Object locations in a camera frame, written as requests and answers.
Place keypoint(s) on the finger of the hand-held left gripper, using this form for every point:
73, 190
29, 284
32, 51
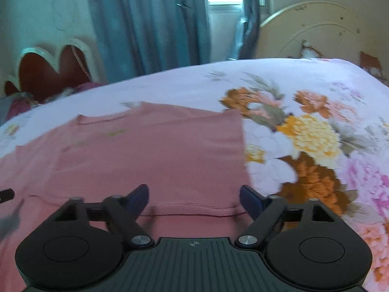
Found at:
6, 195

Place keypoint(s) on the pink knit shirt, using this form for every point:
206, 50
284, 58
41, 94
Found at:
152, 158

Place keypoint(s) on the tied blue curtain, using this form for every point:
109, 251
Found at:
250, 21

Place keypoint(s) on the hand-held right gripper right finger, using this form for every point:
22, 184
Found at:
250, 199

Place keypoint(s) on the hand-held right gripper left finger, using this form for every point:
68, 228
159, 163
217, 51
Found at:
138, 199

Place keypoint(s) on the floral pillow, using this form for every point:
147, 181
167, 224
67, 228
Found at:
310, 51
370, 64

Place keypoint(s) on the floral bed sheet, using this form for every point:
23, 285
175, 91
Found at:
188, 79

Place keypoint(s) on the cream arched headboard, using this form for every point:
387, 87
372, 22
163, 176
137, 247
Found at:
328, 27

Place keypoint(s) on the brown heart-shaped chair back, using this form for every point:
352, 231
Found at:
42, 73

